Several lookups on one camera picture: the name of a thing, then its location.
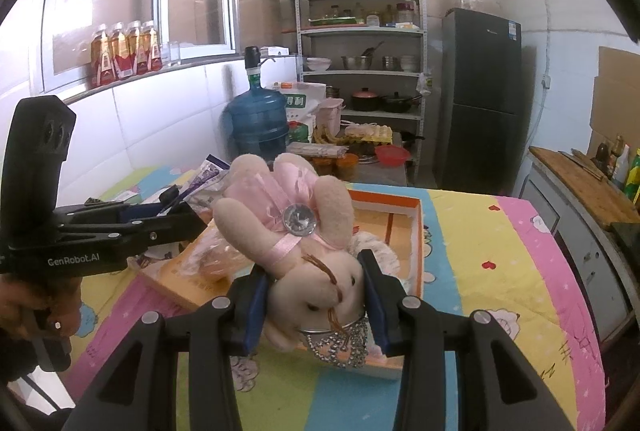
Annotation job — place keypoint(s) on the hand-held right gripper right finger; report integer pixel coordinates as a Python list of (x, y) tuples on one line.
[(377, 326)]

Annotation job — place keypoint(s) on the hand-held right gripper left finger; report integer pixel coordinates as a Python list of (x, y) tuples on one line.
[(255, 311)]

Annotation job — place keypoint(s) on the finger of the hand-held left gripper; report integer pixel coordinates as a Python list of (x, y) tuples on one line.
[(165, 231), (150, 210)]

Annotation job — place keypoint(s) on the orange-rimmed cardboard box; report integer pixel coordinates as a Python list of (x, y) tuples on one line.
[(395, 221)]

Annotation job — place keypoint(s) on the pink-dress plush bunny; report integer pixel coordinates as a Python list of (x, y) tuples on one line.
[(280, 191)]

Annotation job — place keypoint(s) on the white crochet soft toy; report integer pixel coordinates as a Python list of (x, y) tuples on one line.
[(382, 256)]

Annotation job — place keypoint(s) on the person's left hand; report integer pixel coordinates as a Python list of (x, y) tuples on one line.
[(20, 298)]

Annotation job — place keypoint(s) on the clear plastic bag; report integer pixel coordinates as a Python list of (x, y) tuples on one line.
[(215, 261)]

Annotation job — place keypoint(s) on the purple printed packet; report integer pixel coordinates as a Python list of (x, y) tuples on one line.
[(210, 173)]

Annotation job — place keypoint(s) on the blue water jug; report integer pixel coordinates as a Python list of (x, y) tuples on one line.
[(257, 116)]

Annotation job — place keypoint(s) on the orange plastic jar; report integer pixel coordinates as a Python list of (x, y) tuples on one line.
[(346, 167), (317, 166)]

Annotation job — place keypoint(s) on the clear drinking glass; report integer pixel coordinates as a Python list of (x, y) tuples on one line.
[(175, 53)]

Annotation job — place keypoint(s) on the flat noodle box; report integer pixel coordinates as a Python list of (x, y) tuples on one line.
[(315, 148)]

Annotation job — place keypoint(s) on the red plastic basin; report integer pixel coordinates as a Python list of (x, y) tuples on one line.
[(392, 155)]

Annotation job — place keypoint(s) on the black water pump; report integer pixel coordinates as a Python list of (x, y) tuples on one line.
[(251, 58)]

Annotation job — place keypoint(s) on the bunch of bananas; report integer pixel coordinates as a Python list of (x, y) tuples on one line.
[(330, 137)]

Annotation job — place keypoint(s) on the egg tray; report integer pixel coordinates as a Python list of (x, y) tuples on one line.
[(367, 132)]

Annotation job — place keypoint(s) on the white green flour sack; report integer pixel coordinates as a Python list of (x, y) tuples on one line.
[(305, 92)]

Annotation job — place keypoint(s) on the white sliding window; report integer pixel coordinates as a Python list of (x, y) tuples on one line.
[(165, 6)]

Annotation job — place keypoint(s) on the pink plastic bin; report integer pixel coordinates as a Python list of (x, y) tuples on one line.
[(330, 116)]

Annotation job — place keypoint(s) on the grey counter cabinet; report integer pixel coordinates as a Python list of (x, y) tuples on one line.
[(575, 251)]

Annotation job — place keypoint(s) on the stack of white bowls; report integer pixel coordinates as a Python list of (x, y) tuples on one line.
[(318, 64)]

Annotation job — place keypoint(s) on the black wok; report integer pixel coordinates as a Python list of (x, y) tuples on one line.
[(400, 102)]

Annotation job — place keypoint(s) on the black pot with red lid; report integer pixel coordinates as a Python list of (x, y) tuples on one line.
[(366, 101)]

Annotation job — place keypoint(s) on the dark grey refrigerator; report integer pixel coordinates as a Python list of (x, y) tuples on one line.
[(480, 111)]

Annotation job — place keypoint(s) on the wooden cutting board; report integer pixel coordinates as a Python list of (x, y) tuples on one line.
[(590, 186)]

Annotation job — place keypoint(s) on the steel bowl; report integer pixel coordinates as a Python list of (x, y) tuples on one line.
[(357, 62)]

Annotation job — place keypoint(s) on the kitchen knife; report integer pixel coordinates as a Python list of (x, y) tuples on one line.
[(582, 163)]

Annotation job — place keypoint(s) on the green tray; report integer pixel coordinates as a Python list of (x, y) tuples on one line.
[(335, 22)]

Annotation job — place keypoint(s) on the dark sauce bottle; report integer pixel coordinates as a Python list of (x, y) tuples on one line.
[(602, 158)]

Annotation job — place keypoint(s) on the white spray bottle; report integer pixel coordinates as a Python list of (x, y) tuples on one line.
[(621, 168)]

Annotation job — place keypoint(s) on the row of condiment jars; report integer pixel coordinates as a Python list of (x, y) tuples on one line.
[(405, 13)]

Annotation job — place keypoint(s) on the brown cardboard sheet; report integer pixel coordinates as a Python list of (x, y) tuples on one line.
[(617, 96)]

